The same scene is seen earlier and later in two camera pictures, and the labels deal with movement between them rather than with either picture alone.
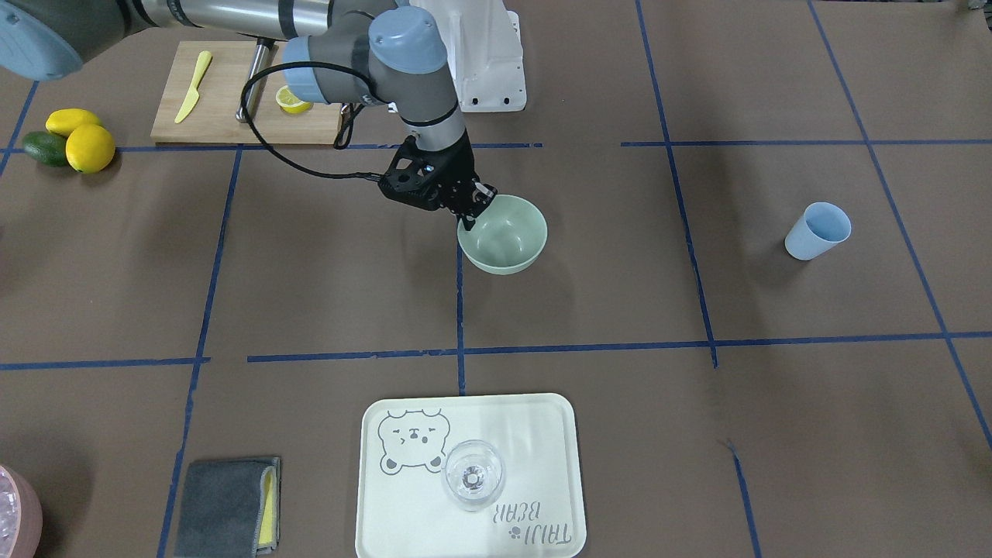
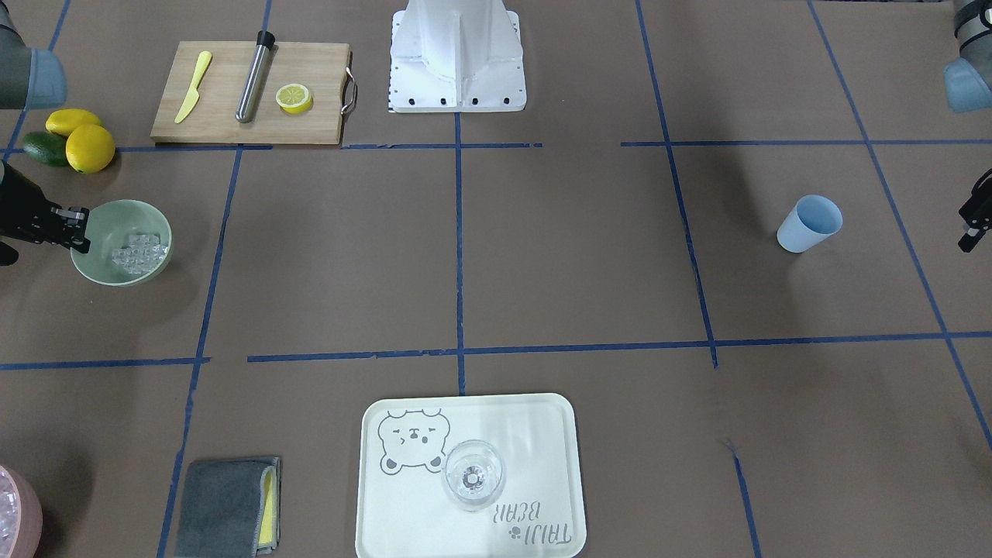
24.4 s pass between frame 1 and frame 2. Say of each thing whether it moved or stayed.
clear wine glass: stayed
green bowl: moved
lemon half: stayed
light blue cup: moved
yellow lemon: stayed
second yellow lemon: stayed
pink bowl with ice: stayed
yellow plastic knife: stayed
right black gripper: moved
